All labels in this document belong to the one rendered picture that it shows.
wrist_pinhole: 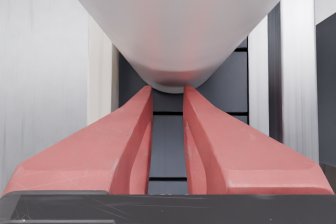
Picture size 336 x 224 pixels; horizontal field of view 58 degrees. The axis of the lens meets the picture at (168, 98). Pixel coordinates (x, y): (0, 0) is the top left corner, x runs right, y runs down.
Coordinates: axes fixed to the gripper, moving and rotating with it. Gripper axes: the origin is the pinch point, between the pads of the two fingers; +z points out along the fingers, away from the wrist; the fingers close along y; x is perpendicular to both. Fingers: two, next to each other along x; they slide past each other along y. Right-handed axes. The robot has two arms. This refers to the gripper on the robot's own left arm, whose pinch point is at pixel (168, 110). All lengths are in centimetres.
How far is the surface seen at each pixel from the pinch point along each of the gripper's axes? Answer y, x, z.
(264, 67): -5.8, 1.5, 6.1
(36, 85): 10.1, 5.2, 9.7
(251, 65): -5.0, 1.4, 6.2
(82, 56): 6.6, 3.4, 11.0
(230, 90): -3.7, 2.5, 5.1
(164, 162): 0.2, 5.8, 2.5
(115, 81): 2.7, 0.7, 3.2
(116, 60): 2.7, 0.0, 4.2
